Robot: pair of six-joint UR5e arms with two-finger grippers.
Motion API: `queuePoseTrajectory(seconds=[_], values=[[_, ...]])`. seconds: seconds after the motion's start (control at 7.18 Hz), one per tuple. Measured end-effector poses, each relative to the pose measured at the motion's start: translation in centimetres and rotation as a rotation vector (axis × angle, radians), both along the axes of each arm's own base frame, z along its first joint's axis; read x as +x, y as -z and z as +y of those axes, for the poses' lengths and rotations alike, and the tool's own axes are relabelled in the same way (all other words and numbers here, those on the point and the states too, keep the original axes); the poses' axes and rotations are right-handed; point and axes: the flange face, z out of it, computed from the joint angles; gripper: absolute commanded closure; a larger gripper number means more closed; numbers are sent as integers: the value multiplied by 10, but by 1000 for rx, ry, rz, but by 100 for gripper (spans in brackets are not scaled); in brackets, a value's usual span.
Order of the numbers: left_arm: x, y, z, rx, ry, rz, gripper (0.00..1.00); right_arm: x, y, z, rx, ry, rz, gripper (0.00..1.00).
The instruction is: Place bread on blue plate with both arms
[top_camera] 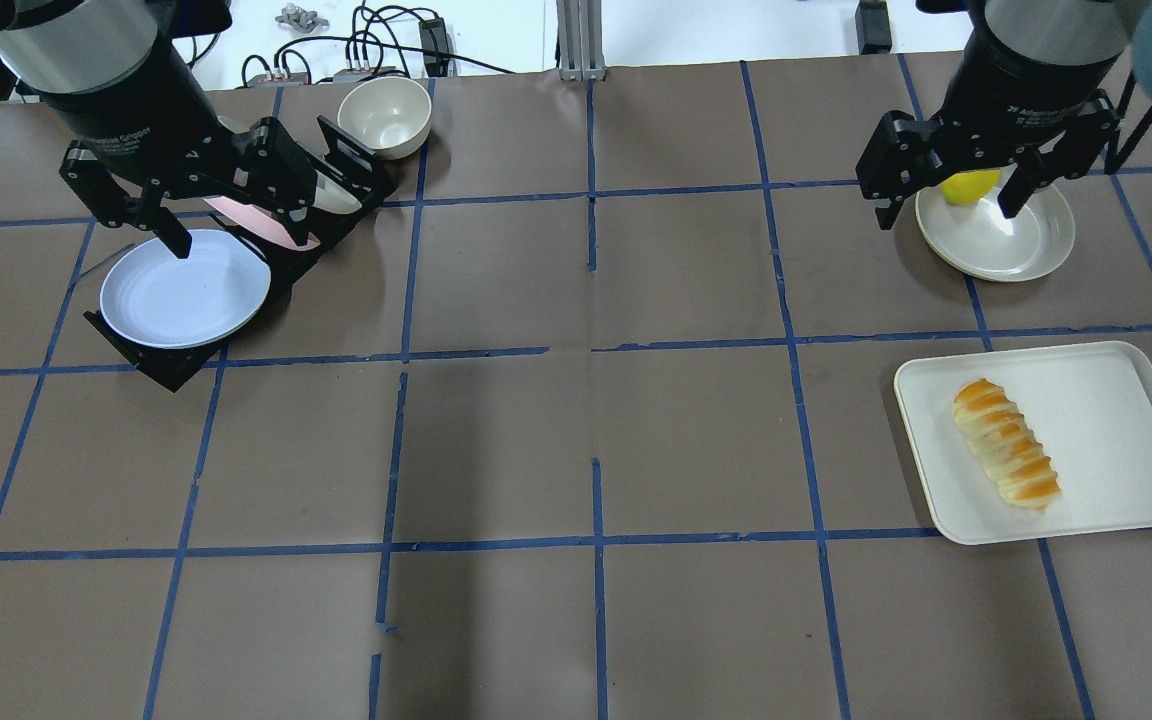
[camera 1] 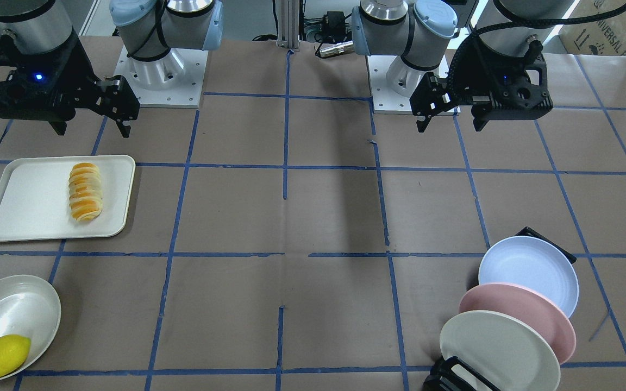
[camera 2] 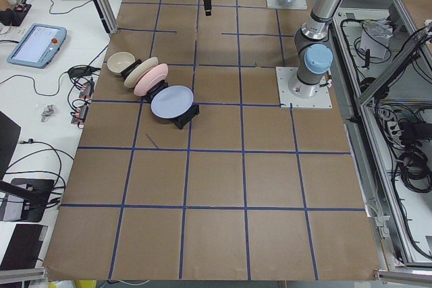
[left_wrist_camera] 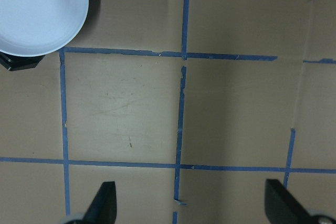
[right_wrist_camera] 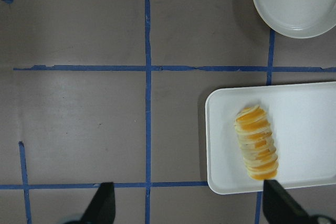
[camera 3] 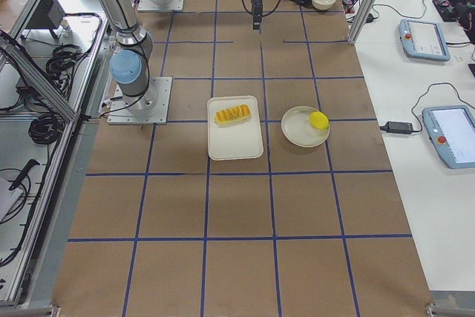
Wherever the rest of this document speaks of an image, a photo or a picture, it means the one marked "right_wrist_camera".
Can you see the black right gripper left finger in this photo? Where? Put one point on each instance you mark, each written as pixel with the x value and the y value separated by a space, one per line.
pixel 102 206

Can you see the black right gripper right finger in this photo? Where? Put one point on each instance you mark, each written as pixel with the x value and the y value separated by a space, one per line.
pixel 279 207

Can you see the striped bread roll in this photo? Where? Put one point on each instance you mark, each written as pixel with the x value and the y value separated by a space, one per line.
pixel 256 143

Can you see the white round plate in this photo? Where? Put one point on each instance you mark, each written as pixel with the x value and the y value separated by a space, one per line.
pixel 297 18

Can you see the white rectangular tray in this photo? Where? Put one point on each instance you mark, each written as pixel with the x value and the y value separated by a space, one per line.
pixel 302 118

